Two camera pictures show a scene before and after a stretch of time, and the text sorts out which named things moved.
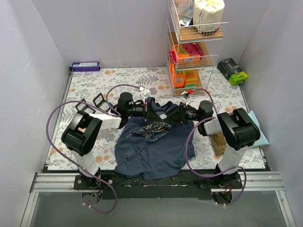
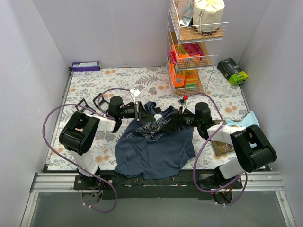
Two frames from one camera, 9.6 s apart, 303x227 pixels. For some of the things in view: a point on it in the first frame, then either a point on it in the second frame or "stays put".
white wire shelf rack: [192, 52] stays put
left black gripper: [146, 111] → [137, 111]
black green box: [232, 72] stays put
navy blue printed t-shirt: [155, 149] stays put
